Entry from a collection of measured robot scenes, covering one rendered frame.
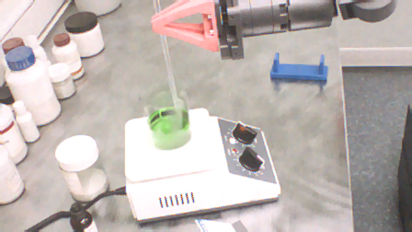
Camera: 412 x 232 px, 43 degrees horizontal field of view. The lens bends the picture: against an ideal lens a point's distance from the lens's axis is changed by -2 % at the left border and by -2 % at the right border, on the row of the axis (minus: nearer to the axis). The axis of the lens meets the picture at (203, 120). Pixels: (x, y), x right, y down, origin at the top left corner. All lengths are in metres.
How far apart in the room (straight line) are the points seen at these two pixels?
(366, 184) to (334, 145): 1.00
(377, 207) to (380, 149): 0.27
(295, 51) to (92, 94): 0.39
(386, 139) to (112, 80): 1.20
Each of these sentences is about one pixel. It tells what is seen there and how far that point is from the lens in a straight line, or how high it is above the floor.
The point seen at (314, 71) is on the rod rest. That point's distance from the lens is 0.96.
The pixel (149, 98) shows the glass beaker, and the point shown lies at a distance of 0.70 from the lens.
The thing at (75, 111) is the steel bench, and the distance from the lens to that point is 0.97.
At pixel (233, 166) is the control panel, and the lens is 0.71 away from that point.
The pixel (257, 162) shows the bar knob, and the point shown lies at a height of 0.81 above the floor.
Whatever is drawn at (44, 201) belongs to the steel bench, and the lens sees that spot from 0.83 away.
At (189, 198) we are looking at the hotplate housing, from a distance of 0.71.
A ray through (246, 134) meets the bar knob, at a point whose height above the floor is 0.81.
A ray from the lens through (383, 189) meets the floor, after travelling 1.81.
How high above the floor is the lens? 1.30
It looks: 39 degrees down
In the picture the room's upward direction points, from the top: 9 degrees counter-clockwise
